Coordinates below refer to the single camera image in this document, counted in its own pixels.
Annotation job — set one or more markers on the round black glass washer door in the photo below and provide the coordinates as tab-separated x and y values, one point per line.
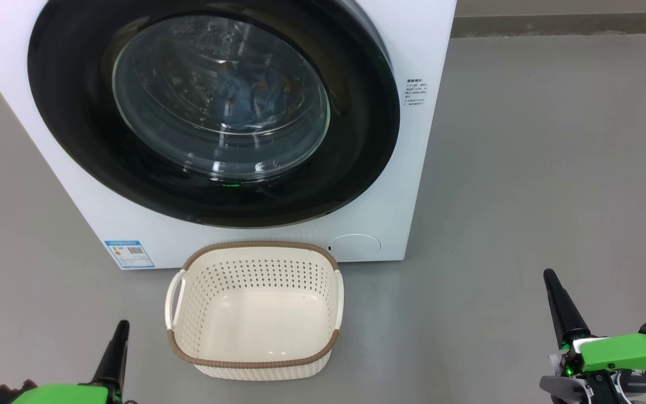
70	112

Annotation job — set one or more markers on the round drain filter cover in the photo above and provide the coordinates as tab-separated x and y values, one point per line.
355	247

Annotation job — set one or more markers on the perforated steel washer drum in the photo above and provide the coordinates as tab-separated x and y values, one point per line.
160	73

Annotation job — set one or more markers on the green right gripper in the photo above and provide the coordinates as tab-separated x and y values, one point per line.
620	350

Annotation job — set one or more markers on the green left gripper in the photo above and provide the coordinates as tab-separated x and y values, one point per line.
59	395

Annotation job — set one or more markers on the small printed text label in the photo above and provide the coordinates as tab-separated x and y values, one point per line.
416	92

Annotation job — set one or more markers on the blue bear print garment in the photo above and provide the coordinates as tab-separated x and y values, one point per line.
250	98

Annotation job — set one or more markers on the blue energy label sticker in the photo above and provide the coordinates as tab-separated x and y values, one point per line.
129	255

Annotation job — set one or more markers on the cream perforated laundry basket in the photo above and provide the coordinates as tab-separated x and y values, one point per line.
255	367

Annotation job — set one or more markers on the white front-load washing machine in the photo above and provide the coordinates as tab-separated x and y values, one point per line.
413	168

